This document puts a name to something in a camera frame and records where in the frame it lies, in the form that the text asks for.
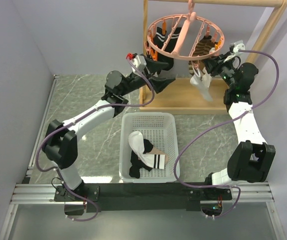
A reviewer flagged white plastic laundry basket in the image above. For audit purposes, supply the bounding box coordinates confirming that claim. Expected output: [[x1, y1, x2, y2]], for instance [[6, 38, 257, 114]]
[[119, 112, 179, 184]]

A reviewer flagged hanging black white striped sock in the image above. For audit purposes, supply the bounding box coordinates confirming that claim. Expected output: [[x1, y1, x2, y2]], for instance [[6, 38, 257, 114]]
[[153, 26, 183, 72]]

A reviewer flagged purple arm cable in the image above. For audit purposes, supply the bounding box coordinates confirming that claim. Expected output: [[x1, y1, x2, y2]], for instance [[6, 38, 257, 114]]
[[173, 49, 281, 220], [34, 58, 156, 223]]

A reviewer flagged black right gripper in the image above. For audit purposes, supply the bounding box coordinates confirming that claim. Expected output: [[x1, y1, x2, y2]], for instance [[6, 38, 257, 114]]
[[201, 52, 237, 90]]

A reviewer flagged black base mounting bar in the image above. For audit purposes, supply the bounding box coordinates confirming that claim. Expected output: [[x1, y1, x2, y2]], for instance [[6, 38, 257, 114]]
[[53, 181, 233, 213]]

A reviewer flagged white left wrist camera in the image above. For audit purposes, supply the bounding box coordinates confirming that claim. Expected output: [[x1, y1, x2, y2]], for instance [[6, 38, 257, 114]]
[[126, 53, 147, 73]]

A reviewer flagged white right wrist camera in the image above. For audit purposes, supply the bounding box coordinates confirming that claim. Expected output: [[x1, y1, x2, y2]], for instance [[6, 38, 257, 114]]
[[223, 40, 246, 63]]

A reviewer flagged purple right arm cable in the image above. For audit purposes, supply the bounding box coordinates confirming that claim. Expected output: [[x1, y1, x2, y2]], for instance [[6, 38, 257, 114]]
[[173, 49, 281, 220]]

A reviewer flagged white sock with black stripes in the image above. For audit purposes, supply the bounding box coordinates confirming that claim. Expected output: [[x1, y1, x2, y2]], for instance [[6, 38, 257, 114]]
[[190, 68, 213, 102]]

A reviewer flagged hanging brown striped sock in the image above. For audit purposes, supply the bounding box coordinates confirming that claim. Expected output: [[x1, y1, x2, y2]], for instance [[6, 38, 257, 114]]
[[188, 35, 217, 76]]

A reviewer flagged beige sock in basket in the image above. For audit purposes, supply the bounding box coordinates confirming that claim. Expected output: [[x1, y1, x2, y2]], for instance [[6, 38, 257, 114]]
[[148, 146, 169, 166]]

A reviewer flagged aluminium rail frame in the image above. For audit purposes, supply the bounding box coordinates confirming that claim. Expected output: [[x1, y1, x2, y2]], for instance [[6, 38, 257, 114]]
[[0, 182, 286, 240]]

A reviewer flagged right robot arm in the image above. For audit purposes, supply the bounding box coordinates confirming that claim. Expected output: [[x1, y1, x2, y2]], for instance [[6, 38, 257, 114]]
[[203, 53, 276, 200]]

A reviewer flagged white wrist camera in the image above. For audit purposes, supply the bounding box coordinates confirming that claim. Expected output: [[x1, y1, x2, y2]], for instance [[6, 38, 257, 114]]
[[126, 53, 147, 73], [223, 40, 246, 63]]

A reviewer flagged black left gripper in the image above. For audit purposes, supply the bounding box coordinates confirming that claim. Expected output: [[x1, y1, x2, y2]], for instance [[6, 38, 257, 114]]
[[120, 56, 176, 97]]

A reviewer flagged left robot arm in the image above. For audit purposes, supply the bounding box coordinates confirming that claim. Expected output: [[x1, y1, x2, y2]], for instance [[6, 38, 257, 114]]
[[41, 53, 175, 201]]

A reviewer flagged pink round clip hanger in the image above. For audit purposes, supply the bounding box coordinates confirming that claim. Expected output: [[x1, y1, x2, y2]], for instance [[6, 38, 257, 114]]
[[143, 0, 225, 61]]

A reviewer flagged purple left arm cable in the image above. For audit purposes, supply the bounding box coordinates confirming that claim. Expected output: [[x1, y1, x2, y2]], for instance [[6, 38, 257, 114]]
[[34, 58, 156, 223]]

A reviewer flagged wooden hanger rack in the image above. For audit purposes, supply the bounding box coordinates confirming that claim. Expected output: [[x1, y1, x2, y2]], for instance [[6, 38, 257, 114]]
[[139, 0, 287, 115]]

